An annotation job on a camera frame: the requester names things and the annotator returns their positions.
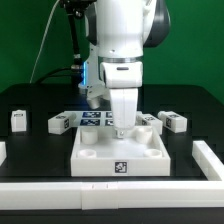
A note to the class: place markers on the white fence wall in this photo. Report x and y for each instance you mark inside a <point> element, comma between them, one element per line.
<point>111,195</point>
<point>209,163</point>

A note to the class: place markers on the white sheet with tags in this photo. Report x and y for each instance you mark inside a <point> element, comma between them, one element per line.
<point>90,118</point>

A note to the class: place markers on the white square table top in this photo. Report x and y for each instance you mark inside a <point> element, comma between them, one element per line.
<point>97,151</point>

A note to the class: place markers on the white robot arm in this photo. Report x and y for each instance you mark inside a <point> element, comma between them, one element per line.
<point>118,31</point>

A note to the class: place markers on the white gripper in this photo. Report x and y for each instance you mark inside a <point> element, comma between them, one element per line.
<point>123,81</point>

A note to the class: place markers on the white front fence wall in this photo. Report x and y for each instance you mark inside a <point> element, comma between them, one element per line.
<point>111,195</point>

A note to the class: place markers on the white left fence stub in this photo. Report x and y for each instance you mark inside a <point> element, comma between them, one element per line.
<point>3,153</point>

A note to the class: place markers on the white right fence wall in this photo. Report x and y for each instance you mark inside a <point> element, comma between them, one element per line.
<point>209,163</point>

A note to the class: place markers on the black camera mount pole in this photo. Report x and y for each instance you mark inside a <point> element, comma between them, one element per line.
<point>75,9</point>

